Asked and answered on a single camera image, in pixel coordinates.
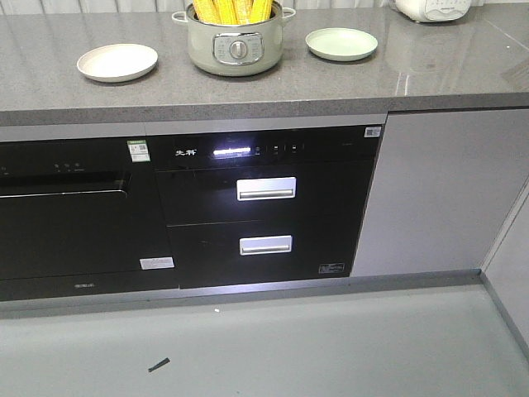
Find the light green round plate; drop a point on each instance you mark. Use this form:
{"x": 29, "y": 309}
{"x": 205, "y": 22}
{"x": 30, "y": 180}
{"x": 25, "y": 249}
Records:
{"x": 341, "y": 44}

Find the deep yellow corn cob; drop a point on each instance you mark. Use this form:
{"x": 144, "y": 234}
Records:
{"x": 260, "y": 10}

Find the bright yellow corn cob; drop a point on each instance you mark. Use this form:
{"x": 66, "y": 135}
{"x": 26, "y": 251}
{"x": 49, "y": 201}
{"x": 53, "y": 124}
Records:
{"x": 226, "y": 12}

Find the pale yellow corn cob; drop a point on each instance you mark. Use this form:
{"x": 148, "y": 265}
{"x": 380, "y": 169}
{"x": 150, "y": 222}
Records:
{"x": 206, "y": 11}

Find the white round plate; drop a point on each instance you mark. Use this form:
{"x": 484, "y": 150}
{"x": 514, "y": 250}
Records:
{"x": 117, "y": 63}

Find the yellow corn cob white patches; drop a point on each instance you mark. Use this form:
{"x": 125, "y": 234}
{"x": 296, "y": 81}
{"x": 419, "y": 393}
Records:
{"x": 242, "y": 10}

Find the black drawer disinfection cabinet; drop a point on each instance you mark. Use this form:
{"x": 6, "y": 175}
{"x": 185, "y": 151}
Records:
{"x": 264, "y": 206}

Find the pale green electric cooking pot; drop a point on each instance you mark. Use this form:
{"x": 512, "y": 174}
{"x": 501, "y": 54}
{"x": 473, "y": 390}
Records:
{"x": 239, "y": 50}

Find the grey cabinet door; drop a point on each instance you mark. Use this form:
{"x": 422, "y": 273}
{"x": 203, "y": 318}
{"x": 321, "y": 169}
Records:
{"x": 442, "y": 187}

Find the black built-in dishwasher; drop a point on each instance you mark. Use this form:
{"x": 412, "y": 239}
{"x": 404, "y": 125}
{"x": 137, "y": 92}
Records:
{"x": 81, "y": 217}

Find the black tape scrap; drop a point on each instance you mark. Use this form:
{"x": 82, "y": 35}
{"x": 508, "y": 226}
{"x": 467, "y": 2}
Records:
{"x": 159, "y": 364}

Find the white rice cooker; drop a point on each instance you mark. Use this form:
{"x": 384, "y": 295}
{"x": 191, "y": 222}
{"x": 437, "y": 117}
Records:
{"x": 433, "y": 11}

